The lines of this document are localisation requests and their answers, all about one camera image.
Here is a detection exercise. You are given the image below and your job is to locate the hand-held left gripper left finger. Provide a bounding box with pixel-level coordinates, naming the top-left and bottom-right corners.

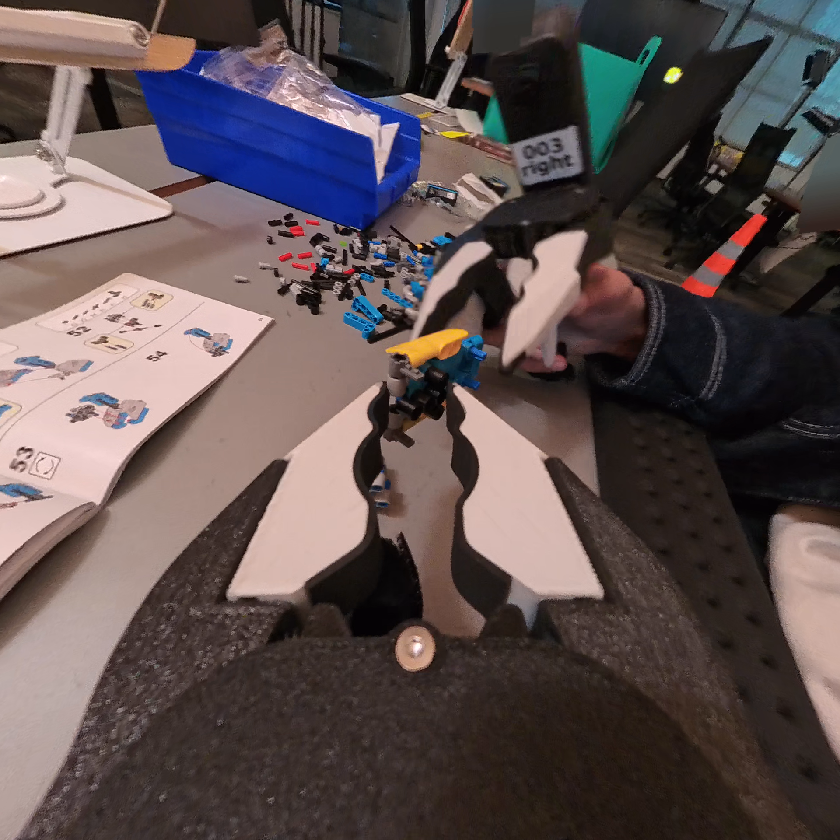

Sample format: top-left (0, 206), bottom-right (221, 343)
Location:
top-left (226, 382), bottom-right (389, 606)

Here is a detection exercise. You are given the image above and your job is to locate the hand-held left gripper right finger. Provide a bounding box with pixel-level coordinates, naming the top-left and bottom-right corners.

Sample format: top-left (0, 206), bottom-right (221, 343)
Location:
top-left (446, 384), bottom-right (606, 634)

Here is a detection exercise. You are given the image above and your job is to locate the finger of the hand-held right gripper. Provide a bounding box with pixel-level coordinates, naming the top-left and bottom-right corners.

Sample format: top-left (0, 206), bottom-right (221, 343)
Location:
top-left (499, 231), bottom-right (589, 376)
top-left (409, 239), bottom-right (518, 342)

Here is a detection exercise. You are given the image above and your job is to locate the blue yellow brick assembly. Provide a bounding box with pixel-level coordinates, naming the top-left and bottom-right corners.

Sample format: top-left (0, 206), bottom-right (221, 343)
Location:
top-left (385, 329), bottom-right (488, 448)

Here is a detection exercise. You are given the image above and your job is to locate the wooden white desk lamp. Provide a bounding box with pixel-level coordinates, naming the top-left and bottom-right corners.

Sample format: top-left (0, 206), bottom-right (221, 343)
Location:
top-left (400, 0), bottom-right (490, 132)

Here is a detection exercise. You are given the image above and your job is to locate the person's right hand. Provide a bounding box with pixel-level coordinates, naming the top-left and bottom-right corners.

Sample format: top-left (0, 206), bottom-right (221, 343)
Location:
top-left (521, 264), bottom-right (649, 375)

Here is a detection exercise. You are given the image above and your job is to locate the teal plastic bin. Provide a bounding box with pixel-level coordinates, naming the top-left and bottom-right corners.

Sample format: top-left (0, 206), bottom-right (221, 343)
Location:
top-left (481, 36), bottom-right (664, 173)

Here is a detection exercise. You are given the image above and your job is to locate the pile of loose brick pieces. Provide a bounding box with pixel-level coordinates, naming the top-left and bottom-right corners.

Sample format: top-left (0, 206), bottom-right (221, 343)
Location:
top-left (233, 213), bottom-right (460, 345)

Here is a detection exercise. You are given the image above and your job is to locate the small clear parts bag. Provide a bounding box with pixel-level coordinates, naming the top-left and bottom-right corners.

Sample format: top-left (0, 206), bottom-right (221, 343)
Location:
top-left (406, 172), bottom-right (514, 219)

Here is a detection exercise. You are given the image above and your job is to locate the black monitor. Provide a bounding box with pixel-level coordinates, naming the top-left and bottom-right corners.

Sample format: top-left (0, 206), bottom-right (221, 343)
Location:
top-left (591, 36), bottom-right (775, 211)

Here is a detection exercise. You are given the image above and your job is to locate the black office chair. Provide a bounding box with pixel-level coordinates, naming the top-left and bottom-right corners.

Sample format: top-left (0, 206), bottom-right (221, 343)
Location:
top-left (718, 121), bottom-right (798, 277)
top-left (640, 115), bottom-right (724, 263)

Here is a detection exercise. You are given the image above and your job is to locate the orange traffic cone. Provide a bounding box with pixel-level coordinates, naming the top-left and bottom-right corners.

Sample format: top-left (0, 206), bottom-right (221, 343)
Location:
top-left (681, 212), bottom-right (769, 298)

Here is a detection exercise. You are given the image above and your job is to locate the open instruction booklet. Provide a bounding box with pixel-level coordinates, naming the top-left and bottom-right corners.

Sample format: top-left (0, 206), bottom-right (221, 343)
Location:
top-left (0, 272), bottom-right (275, 601)

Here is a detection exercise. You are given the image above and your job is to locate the blue plastic bin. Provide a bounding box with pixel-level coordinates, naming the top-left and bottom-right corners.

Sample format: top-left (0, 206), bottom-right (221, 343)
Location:
top-left (134, 49), bottom-right (423, 232)

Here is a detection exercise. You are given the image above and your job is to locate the clear plastic bags bundle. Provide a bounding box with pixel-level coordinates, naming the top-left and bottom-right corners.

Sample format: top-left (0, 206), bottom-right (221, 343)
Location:
top-left (199, 45), bottom-right (403, 183)

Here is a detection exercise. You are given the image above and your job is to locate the white garment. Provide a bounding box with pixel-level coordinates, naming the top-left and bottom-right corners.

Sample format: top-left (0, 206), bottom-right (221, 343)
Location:
top-left (766, 504), bottom-right (840, 759)

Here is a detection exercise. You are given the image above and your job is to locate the black partition panel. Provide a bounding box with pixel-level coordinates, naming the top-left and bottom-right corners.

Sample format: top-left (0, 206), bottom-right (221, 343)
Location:
top-left (98, 0), bottom-right (296, 50)

